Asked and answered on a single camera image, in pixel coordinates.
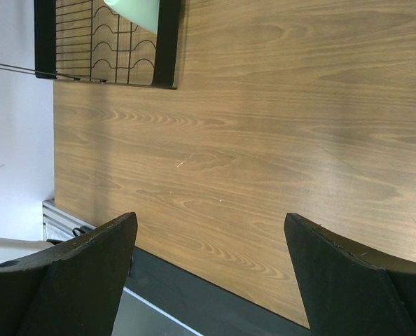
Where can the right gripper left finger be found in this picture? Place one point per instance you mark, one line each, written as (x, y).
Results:
(71, 288)

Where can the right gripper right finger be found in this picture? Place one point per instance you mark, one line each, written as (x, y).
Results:
(348, 288)

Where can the green plastic cup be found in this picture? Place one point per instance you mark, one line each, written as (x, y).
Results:
(144, 13)

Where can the black base mat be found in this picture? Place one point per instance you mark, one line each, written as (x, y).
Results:
(200, 304)

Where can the aluminium frame rail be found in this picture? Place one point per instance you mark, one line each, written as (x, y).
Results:
(59, 225)

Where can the black wire dish rack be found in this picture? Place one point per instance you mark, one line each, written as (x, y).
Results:
(92, 42)

